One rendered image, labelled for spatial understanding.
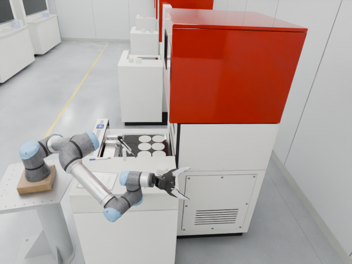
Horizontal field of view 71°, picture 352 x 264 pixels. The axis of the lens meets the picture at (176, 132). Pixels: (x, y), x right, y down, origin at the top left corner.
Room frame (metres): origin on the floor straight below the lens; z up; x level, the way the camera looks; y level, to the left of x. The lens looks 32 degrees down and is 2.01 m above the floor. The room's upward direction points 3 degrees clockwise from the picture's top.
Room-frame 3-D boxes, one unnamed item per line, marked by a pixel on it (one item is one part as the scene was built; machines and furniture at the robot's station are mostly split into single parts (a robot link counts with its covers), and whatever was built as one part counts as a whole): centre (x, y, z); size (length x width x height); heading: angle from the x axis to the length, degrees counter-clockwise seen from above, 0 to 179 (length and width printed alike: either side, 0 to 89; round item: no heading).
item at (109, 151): (1.52, 0.50, 0.87); 0.36 x 0.08 x 0.03; 7
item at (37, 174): (1.22, 0.89, 0.93); 0.15 x 0.15 x 0.10
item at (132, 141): (1.57, 0.24, 0.90); 0.34 x 0.34 x 0.01; 7
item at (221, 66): (1.82, -0.28, 1.52); 0.81 x 0.75 x 0.59; 7
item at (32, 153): (1.23, 0.89, 1.04); 0.13 x 0.12 x 0.14; 147
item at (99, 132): (1.60, 0.60, 0.89); 0.55 x 0.09 x 0.14; 7
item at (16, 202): (1.22, 0.92, 0.75); 0.45 x 0.44 x 0.13; 106
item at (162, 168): (1.15, 0.07, 1.01); 0.07 x 0.07 x 0.10
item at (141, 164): (1.18, 0.29, 0.89); 0.62 x 0.35 x 0.14; 97
